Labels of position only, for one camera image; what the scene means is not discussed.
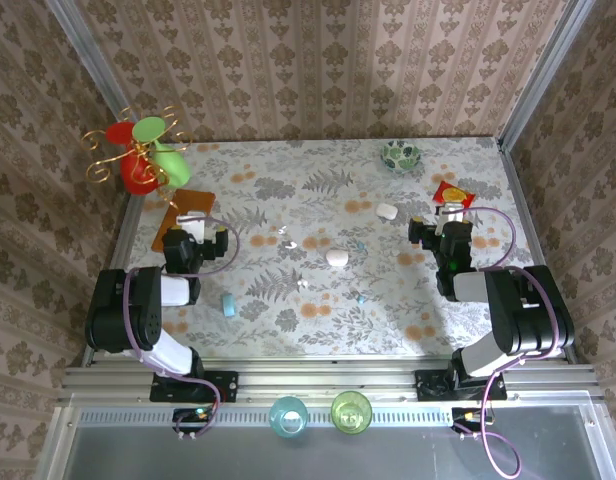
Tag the light blue charging case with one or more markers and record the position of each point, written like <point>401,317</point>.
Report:
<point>229,305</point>

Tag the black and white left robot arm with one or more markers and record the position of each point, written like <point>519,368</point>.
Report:
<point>138,320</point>

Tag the red snack packet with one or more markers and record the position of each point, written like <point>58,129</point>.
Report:
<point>453,197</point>

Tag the green plastic goblet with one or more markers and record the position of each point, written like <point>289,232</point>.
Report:
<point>173,167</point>

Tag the red plastic goblet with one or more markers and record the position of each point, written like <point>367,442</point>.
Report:
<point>135,175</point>

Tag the leaf pattern bowl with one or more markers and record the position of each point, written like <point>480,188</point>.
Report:
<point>400,156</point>

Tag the floral patterned tablecloth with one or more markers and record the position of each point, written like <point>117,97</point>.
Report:
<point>338,325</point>

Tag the small black control board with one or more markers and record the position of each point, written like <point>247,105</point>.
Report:
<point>468,416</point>
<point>193,415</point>

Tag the teal drinking glass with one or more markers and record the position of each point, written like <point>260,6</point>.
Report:
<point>288,420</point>

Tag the green drinking glass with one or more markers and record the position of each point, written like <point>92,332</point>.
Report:
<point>351,414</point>

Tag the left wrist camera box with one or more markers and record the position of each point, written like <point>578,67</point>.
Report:
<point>192,226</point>

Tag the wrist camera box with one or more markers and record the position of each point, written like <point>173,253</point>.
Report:
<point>447,212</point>
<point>192,226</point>

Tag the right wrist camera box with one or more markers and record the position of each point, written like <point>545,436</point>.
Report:
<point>447,212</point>

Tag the aluminium side rail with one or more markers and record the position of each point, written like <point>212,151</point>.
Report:
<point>522,200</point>
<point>120,235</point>

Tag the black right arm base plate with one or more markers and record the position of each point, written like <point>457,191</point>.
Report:
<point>428,387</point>

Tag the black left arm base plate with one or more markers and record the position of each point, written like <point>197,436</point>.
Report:
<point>223,387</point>

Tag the aluminium cross rail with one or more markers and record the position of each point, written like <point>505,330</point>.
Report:
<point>313,380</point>

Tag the aluminium frame post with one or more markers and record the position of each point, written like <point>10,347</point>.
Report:
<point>88,55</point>
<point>543,70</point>

